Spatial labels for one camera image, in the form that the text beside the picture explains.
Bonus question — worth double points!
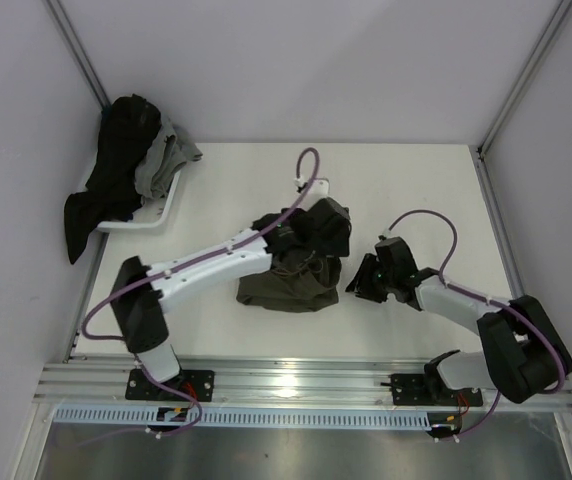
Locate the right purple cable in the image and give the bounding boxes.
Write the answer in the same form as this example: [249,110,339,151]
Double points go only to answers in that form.
[378,208,568,444]

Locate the white plastic basket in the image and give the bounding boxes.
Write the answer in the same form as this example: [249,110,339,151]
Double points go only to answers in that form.
[96,171,182,234]

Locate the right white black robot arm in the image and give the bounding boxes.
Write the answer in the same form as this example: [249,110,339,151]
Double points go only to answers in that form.
[346,237,572,404]

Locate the olive green shorts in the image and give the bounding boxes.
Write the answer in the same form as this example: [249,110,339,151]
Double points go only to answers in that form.
[236,249,343,313]

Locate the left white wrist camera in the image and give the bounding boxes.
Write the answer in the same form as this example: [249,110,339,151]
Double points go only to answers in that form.
[294,177,330,197]

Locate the white slotted cable duct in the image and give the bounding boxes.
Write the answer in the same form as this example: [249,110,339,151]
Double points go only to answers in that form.
[53,404,431,431]

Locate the aluminium mounting rail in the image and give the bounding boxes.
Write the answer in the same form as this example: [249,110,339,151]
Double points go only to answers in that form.
[33,355,572,414]

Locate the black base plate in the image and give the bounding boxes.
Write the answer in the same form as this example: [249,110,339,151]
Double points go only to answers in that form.
[380,373,484,407]
[125,369,215,402]

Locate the black shorts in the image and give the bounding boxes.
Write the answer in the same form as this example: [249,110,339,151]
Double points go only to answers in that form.
[64,94,161,264]

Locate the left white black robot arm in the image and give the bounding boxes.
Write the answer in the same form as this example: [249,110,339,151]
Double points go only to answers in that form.
[110,197,352,400]

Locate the purple cable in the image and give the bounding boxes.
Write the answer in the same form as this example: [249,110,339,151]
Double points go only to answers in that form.
[80,148,323,446]
[378,208,568,444]

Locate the aluminium frame post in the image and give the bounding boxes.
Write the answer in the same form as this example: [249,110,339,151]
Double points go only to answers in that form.
[476,0,572,161]
[43,0,111,110]

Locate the left aluminium frame post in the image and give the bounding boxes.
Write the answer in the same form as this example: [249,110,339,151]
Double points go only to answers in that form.
[43,0,111,110]

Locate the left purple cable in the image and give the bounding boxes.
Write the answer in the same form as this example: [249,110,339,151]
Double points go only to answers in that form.
[80,148,323,446]

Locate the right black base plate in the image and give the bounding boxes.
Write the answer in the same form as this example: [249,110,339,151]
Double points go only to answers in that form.
[380,373,484,407]

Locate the right aluminium frame post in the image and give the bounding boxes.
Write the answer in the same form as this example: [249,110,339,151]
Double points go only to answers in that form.
[476,0,572,161]

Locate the grey shorts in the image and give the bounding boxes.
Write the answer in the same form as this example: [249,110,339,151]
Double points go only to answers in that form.
[134,114,203,200]

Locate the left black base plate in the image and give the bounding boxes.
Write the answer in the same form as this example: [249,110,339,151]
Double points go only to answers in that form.
[125,369,215,402]

